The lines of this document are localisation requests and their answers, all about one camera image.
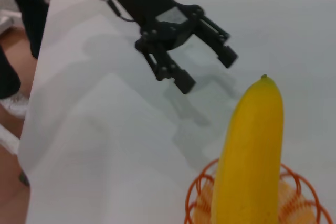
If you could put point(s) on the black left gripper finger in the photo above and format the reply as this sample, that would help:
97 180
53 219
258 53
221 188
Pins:
185 82
227 56

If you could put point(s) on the black rounded base part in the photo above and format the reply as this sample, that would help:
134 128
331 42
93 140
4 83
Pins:
8 77

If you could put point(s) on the black upright column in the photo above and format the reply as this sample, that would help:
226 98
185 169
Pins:
29 11

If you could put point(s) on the yellow banana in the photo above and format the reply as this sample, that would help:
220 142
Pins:
252 155

